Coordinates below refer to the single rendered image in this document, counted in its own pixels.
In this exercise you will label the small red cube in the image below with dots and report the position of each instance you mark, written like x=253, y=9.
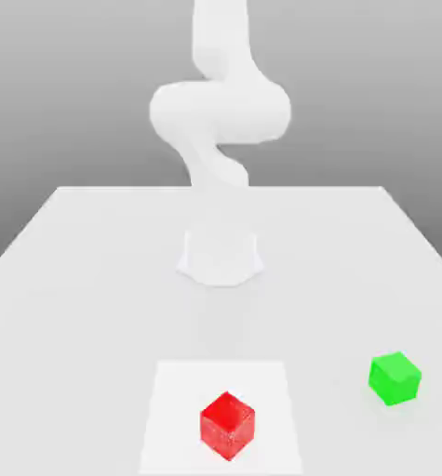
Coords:
x=227, y=427

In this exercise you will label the small green cube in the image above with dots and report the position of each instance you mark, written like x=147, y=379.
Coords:
x=393, y=379

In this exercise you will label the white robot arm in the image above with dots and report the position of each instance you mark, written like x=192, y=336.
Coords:
x=220, y=111

